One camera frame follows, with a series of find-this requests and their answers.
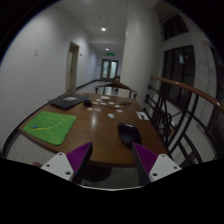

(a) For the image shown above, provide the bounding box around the glass double door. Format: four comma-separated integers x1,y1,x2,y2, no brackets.
100,58,119,82

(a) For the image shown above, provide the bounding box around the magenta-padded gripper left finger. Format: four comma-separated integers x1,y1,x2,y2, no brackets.
40,141,94,185

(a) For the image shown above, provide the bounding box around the wooden armchair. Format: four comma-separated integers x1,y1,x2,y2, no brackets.
94,81,139,100

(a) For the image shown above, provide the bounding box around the dark upper window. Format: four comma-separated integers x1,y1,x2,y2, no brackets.
162,13,190,41

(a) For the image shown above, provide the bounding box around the white paper card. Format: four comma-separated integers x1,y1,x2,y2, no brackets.
136,110,150,121

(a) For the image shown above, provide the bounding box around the green mouse pad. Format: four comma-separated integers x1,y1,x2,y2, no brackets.
22,110,78,146

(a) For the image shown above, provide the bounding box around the wooden-topped black metal railing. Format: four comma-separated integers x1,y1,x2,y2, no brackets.
143,75,224,168

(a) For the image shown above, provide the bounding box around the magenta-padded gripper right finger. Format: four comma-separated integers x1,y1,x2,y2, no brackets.
131,142,183,187

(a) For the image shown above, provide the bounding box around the black computer mouse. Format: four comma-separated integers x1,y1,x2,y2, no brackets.
117,122,142,149

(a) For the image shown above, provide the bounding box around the side doorway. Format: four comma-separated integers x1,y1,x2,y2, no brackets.
65,41,80,93

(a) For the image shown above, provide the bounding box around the black closed laptop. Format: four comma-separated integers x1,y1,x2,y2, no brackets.
48,93,90,111

